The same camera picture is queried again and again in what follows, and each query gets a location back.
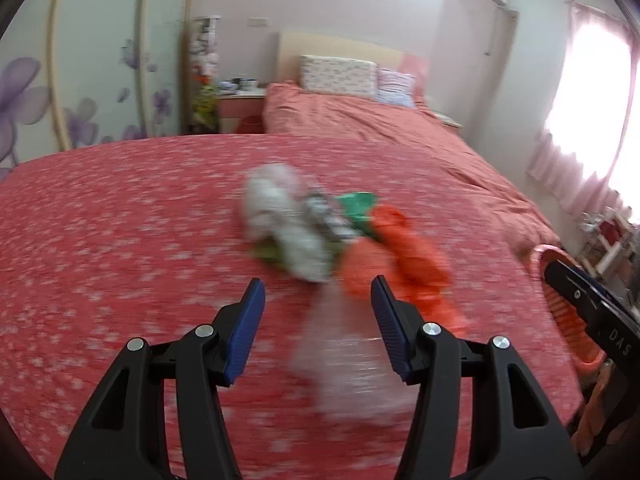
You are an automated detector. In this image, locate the red plastic laundry basket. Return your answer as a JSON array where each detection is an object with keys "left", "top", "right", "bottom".
[{"left": 526, "top": 244, "right": 605, "bottom": 382}]

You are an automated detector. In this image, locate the right bedside nightstand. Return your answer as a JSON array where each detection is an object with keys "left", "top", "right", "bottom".
[{"left": 434, "top": 113, "right": 462, "bottom": 134}]

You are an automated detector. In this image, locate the white floral pillow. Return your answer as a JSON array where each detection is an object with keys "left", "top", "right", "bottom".
[{"left": 300, "top": 54, "right": 378, "bottom": 100}]

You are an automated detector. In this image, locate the red floral bed quilt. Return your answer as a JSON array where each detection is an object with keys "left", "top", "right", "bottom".
[{"left": 1, "top": 134, "right": 582, "bottom": 479}]

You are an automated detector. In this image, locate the floral glass wardrobe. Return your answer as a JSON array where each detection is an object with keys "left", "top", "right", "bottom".
[{"left": 1, "top": 0, "right": 190, "bottom": 177}]

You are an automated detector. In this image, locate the white plastic bag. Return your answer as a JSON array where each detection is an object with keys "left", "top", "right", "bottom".
[{"left": 242, "top": 164, "right": 333, "bottom": 283}]

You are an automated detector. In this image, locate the pink striped pillow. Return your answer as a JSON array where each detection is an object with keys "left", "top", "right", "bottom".
[{"left": 376, "top": 68, "right": 416, "bottom": 108}]

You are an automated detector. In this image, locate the beige wooden headboard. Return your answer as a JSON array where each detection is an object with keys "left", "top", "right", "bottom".
[{"left": 274, "top": 30, "right": 427, "bottom": 98}]

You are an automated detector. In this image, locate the plush toy display tube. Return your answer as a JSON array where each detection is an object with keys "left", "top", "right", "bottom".
[{"left": 189, "top": 15, "right": 220, "bottom": 134}]

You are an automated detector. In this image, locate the orange plastic bag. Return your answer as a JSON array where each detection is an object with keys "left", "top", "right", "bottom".
[{"left": 337, "top": 204, "right": 468, "bottom": 338}]

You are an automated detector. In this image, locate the cluttered white shelf unit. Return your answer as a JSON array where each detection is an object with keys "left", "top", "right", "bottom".
[{"left": 596, "top": 207, "right": 637, "bottom": 280}]

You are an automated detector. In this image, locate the olive green plastic bag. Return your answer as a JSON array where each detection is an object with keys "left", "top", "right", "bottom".
[{"left": 252, "top": 237, "right": 288, "bottom": 271}]

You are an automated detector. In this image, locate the pink window curtain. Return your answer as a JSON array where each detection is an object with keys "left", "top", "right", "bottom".
[{"left": 528, "top": 2, "right": 639, "bottom": 223}]

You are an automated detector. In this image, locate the salmon pink duvet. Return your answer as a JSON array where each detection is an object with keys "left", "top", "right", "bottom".
[{"left": 262, "top": 82, "right": 560, "bottom": 257}]

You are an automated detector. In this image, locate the pink white nightstand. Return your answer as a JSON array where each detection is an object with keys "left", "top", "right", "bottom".
[{"left": 218, "top": 88, "right": 266, "bottom": 133}]

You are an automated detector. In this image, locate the white wire rack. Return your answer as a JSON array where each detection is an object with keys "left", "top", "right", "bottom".
[{"left": 577, "top": 212, "right": 613, "bottom": 276}]

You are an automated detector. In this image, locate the small red waste bin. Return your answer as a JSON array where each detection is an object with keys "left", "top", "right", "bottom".
[{"left": 235, "top": 115, "right": 264, "bottom": 134}]

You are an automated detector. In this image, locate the clear bubble wrap sheet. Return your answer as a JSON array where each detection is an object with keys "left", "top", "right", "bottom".
[{"left": 290, "top": 278, "right": 416, "bottom": 426}]

